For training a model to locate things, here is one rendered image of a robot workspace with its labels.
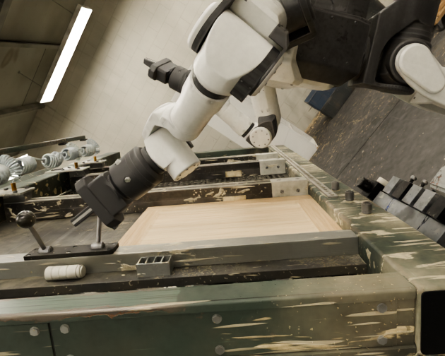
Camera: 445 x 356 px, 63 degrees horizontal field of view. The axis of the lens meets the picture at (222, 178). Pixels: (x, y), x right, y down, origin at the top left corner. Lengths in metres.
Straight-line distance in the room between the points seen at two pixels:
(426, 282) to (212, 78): 0.44
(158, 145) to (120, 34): 6.14
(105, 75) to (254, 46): 6.44
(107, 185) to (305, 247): 0.43
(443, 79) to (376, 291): 0.65
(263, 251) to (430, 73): 0.62
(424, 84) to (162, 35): 5.78
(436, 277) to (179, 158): 0.47
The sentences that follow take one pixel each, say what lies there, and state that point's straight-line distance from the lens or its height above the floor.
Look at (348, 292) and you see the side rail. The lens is 0.59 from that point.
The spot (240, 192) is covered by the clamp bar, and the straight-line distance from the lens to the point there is 1.26.
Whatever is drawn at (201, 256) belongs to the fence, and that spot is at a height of 1.16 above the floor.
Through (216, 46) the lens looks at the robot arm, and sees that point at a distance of 0.54.
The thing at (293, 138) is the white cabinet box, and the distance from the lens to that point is 5.08.
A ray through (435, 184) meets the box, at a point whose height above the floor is 0.93.
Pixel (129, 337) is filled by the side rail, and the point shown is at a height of 1.22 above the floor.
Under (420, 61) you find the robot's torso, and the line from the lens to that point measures 1.07.
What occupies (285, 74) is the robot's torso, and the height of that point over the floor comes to 1.21.
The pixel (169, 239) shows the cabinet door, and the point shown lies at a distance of 0.95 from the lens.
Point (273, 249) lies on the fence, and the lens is 0.80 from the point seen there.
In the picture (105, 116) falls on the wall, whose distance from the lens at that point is 7.04.
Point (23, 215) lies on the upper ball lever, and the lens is 0.84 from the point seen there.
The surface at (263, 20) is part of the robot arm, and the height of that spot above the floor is 1.31.
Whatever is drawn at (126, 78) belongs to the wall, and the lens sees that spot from 6.81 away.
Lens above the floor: 1.27
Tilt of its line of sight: 5 degrees down
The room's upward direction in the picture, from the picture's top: 57 degrees counter-clockwise
